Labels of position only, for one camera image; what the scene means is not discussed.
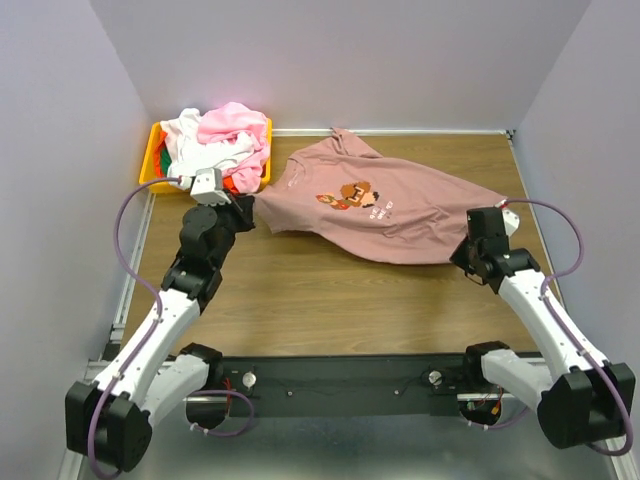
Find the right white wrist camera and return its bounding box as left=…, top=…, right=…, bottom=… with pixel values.
left=495, top=200, right=520, bottom=237

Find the green t-shirt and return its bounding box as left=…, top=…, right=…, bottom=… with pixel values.
left=152, top=141, right=172, bottom=178

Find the white t-shirt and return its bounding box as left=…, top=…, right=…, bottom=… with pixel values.
left=159, top=107, right=256, bottom=192

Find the light pink t-shirt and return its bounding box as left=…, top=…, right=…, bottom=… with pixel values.
left=196, top=102, right=270, bottom=193

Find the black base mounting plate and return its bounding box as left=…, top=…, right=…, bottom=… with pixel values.
left=184, top=352, right=521, bottom=420

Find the yellow plastic bin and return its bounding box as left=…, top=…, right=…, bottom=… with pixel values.
left=138, top=122, right=272, bottom=195

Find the orange red t-shirt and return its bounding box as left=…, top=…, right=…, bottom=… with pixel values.
left=222, top=176, right=240, bottom=195

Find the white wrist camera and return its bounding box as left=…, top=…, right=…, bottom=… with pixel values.
left=178, top=168, right=231, bottom=206
left=495, top=200, right=520, bottom=237

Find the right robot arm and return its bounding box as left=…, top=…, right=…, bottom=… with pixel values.
left=450, top=200, right=636, bottom=457

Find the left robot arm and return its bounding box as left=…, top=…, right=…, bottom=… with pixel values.
left=65, top=195, right=255, bottom=479

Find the dusty pink mario t-shirt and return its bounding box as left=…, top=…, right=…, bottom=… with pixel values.
left=254, top=129, right=504, bottom=265

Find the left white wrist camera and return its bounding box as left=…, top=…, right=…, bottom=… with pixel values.
left=178, top=168, right=231, bottom=206

